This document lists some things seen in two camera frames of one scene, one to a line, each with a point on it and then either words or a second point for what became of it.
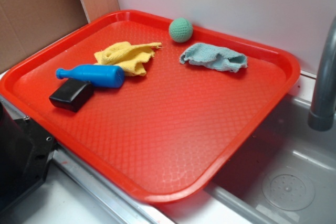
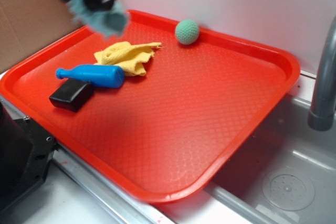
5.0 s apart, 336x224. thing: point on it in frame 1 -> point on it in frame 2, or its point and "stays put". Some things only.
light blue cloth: x=210 y=56 -> x=108 y=22
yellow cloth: x=132 y=57 stays put
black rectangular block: x=72 y=94 stays put
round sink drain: x=289 y=189 stays put
